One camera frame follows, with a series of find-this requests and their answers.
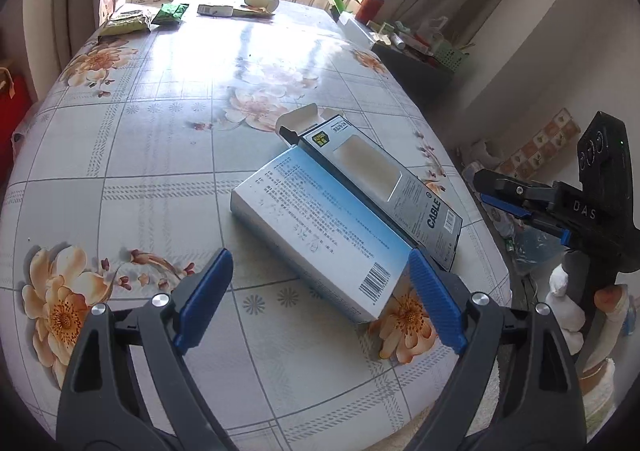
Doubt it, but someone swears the black cable box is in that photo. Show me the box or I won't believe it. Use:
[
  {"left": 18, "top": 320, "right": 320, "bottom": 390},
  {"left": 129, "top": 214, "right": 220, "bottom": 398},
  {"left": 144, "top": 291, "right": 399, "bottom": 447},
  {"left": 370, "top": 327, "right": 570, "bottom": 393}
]
[{"left": 276, "top": 104, "right": 462, "bottom": 271}]

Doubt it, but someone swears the blue white carton box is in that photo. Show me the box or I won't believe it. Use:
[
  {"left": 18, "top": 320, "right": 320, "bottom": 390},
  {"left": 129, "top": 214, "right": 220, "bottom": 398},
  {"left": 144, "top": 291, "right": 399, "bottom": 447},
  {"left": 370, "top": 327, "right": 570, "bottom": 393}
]
[{"left": 230, "top": 146, "right": 410, "bottom": 323}]

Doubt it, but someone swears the right gloved hand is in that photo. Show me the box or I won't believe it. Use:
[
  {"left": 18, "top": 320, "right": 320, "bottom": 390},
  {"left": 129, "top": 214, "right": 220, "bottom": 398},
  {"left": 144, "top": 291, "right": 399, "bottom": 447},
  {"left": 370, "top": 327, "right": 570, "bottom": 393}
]
[{"left": 544, "top": 265, "right": 630, "bottom": 374}]

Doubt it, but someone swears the patterned roll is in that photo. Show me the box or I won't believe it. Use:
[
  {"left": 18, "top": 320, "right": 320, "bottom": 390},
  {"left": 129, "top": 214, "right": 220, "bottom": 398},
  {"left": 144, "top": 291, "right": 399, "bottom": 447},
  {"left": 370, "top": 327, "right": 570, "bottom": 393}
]
[{"left": 497, "top": 108, "right": 580, "bottom": 180}]

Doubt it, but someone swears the water jug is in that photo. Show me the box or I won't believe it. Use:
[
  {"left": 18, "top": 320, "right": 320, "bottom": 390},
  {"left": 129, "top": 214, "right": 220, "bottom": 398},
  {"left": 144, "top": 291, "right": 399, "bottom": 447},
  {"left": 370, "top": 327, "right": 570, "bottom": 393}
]
[{"left": 506, "top": 226, "right": 564, "bottom": 275}]

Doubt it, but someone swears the dark side cabinet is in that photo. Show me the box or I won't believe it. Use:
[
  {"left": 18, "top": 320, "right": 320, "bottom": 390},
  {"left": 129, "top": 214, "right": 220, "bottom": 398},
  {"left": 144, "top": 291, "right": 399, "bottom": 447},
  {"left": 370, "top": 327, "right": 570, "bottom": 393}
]
[{"left": 371, "top": 42, "right": 454, "bottom": 107}]

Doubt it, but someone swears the green plastic basket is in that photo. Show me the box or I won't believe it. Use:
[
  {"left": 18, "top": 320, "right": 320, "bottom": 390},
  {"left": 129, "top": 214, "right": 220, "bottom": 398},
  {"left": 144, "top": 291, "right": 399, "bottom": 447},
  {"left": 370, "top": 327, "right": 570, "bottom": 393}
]
[{"left": 433, "top": 40, "right": 469, "bottom": 73}]

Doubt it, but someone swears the red paper bag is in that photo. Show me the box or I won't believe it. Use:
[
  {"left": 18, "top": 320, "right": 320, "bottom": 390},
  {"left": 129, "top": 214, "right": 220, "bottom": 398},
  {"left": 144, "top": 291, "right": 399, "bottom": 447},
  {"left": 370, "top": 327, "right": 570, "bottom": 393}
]
[{"left": 0, "top": 67, "right": 32, "bottom": 177}]

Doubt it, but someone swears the pale green snack packet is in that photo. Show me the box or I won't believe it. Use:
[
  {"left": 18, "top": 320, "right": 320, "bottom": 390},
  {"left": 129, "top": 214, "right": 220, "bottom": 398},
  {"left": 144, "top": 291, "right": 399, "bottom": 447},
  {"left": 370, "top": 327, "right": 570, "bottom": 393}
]
[{"left": 98, "top": 9, "right": 151, "bottom": 38}]

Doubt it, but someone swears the small white box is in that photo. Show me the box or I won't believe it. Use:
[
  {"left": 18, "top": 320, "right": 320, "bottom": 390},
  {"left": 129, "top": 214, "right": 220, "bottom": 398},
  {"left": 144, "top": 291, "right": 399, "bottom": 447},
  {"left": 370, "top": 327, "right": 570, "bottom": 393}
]
[{"left": 196, "top": 4, "right": 234, "bottom": 18}]

